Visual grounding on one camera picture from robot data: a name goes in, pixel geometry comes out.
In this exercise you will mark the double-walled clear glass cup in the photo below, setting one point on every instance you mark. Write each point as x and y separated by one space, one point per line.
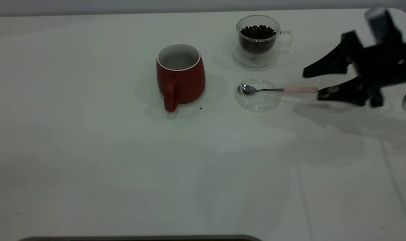
256 57

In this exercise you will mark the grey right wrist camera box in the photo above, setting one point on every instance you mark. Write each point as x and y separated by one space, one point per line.
382 25

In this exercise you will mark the pile of coffee beans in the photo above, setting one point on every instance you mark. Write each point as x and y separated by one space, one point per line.
257 36

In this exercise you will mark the round clear glass dish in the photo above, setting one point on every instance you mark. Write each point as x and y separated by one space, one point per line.
258 102

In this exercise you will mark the red ceramic mug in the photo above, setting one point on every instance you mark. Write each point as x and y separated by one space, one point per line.
186 83

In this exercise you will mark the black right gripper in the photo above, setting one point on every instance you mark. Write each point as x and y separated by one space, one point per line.
387 65

